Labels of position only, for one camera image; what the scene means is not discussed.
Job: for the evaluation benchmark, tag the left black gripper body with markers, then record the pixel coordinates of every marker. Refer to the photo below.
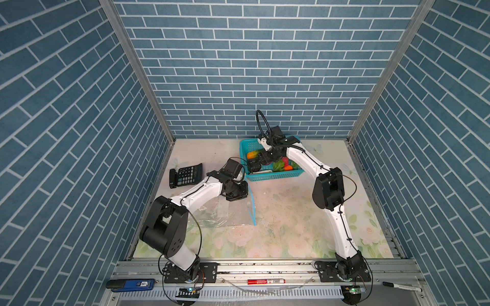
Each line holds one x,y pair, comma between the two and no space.
237,190

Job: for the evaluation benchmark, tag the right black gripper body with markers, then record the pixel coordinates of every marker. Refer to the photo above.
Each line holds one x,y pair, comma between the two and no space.
268,156

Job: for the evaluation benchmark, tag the teal plastic basket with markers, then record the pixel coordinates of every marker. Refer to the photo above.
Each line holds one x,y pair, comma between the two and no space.
266,172

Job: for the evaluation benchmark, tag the clear zip top bag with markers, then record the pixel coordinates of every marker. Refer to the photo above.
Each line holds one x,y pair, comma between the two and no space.
212,210

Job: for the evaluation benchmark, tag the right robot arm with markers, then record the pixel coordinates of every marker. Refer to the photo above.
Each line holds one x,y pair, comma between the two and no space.
328,195

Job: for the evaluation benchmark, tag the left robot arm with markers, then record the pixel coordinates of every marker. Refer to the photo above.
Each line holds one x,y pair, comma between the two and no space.
165,227

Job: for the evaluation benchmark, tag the green toy leaf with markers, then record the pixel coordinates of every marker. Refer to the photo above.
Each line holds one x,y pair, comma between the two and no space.
278,166

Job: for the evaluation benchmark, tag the orange green toy cucumber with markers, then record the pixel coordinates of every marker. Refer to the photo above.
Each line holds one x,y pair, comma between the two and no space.
252,155

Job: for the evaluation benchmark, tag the black toy eggplant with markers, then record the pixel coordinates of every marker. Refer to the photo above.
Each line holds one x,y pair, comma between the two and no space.
253,166

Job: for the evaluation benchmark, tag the black desk calculator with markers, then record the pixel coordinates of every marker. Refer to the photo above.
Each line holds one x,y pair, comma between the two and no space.
186,176

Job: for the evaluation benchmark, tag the red marker pen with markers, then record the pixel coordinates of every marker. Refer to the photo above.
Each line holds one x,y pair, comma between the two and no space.
251,282

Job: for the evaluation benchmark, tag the blue black handheld device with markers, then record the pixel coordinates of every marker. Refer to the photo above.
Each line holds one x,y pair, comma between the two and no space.
130,285

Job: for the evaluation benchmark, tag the black white marker pen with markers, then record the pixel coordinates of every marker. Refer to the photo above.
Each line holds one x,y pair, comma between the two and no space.
402,287

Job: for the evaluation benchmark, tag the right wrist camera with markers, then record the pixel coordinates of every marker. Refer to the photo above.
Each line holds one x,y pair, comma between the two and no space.
271,138

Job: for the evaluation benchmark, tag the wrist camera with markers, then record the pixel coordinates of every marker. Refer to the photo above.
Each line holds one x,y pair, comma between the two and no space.
233,169
271,138

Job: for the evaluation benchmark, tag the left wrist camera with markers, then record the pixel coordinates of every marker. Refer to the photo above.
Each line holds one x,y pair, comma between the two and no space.
233,169

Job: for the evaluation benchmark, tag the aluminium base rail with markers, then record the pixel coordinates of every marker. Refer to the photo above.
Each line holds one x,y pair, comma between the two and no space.
308,282

